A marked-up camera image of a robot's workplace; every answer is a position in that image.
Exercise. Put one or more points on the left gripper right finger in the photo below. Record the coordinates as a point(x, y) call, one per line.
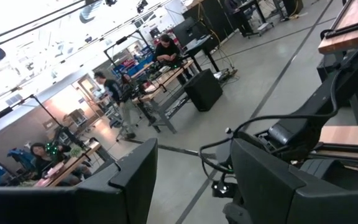
point(275, 193)

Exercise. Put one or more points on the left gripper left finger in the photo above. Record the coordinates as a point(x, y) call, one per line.
point(120, 199)

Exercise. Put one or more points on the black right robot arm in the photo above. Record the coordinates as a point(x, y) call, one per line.
point(319, 102)

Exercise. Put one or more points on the black box with white lights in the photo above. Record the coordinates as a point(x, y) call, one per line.
point(224, 188)

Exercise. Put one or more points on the wooden table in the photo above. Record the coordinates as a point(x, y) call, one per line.
point(70, 165)
point(350, 31)

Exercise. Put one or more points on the background robot with green lights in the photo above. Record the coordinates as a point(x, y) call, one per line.
point(52, 148)

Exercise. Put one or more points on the person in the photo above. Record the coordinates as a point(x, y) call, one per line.
point(42, 161)
point(166, 49)
point(238, 15)
point(126, 82)
point(115, 90)

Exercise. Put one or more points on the blue jacket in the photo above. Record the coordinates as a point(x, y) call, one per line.
point(22, 157)

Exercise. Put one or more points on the black equipment case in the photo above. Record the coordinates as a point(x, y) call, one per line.
point(204, 90)

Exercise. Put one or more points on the wooden workbench with metal legs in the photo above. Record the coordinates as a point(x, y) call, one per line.
point(166, 77)

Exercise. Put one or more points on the black office desk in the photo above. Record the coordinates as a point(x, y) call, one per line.
point(200, 46)

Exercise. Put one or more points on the black computer monitor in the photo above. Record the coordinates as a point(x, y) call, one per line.
point(186, 31)

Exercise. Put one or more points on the black cabinet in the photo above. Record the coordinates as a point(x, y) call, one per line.
point(210, 12)

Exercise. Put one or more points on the wooden shelf with black frame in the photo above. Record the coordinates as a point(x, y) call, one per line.
point(346, 135)

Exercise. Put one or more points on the black overhead camera frame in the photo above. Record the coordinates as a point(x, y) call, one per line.
point(121, 40)
point(2, 114)

